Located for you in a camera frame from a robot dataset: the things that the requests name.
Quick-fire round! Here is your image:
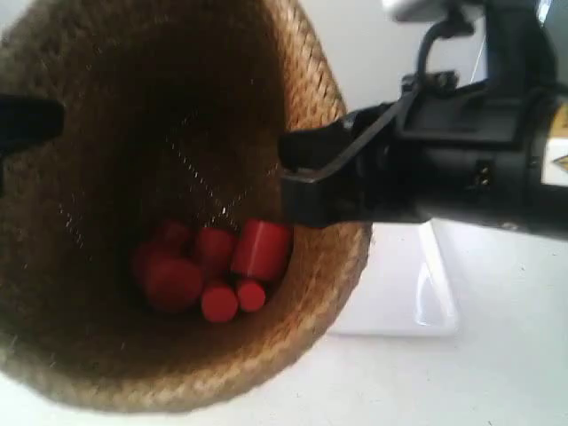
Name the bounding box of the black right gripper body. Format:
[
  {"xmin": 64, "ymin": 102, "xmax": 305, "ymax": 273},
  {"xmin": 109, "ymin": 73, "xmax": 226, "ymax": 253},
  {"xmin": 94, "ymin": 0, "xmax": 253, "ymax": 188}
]
[{"xmin": 360, "ymin": 81, "xmax": 555, "ymax": 222}]

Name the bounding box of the brown woven wicker basket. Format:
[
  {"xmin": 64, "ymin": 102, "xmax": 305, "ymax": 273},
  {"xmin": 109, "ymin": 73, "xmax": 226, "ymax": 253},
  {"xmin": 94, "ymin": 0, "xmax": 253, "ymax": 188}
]
[{"xmin": 1, "ymin": 1, "xmax": 371, "ymax": 412}]

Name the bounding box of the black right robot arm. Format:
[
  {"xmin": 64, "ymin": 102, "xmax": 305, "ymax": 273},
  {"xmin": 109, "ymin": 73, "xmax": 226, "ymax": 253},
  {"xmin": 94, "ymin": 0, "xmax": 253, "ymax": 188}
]
[{"xmin": 278, "ymin": 83, "xmax": 567, "ymax": 239}]

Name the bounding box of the large red cylinder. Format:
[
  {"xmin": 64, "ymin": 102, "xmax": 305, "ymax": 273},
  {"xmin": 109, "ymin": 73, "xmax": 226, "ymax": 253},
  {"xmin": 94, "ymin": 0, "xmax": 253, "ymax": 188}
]
[{"xmin": 231, "ymin": 219, "xmax": 293, "ymax": 282}]

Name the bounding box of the red cylinder lying middle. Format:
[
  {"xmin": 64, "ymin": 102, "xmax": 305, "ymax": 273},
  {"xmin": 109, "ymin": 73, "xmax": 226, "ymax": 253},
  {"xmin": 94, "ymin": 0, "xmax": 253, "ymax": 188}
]
[{"xmin": 192, "ymin": 226, "xmax": 238, "ymax": 280}]

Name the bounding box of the red cylinder round face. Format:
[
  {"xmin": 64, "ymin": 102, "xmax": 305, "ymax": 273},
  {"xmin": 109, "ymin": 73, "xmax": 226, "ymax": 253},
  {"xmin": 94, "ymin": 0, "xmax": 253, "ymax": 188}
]
[{"xmin": 201, "ymin": 283, "xmax": 239, "ymax": 323}]

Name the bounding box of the white plastic tray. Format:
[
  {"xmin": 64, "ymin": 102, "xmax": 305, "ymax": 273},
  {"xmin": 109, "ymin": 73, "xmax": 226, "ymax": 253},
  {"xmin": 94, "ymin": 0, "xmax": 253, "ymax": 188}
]
[{"xmin": 329, "ymin": 222, "xmax": 459, "ymax": 337}]

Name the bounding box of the black camera cable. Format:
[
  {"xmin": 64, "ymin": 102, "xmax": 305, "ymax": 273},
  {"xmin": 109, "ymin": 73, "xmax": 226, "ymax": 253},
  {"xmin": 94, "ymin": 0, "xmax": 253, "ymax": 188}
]
[{"xmin": 414, "ymin": 21, "xmax": 454, "ymax": 79}]

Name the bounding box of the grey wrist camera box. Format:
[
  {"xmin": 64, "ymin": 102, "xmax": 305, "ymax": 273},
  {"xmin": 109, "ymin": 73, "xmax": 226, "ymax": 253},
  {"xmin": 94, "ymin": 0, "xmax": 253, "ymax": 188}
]
[{"xmin": 381, "ymin": 0, "xmax": 484, "ymax": 23}]

